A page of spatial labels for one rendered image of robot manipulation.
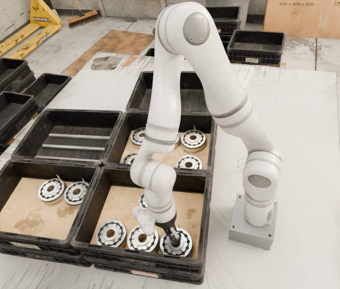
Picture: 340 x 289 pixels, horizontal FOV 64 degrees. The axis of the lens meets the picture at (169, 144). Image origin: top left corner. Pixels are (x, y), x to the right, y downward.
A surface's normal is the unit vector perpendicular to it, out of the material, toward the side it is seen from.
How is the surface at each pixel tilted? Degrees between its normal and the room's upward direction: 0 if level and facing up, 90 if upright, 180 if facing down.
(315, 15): 74
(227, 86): 70
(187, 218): 0
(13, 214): 0
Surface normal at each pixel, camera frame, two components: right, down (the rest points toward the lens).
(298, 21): -0.36, 0.50
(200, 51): 0.29, 0.51
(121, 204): -0.12, -0.66
